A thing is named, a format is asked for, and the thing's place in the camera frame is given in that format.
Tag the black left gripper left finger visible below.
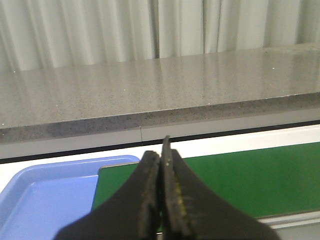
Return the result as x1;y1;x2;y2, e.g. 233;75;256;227
54;151;160;240

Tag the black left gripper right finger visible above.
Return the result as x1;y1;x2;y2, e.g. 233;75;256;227
160;136;280;240

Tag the green conveyor belt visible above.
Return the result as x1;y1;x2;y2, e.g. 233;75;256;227
91;143;320;219

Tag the blue plastic tray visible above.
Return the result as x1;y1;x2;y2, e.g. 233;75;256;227
0;155;139;240

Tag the grey cabinet front panel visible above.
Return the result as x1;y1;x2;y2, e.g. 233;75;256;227
0;108;320;160

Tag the grey stone countertop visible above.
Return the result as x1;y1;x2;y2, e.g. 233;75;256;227
0;43;320;144

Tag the white pleated curtain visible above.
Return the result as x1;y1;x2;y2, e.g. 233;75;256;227
0;0;320;72

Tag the aluminium conveyor side rail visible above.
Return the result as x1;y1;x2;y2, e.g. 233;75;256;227
256;210;320;229

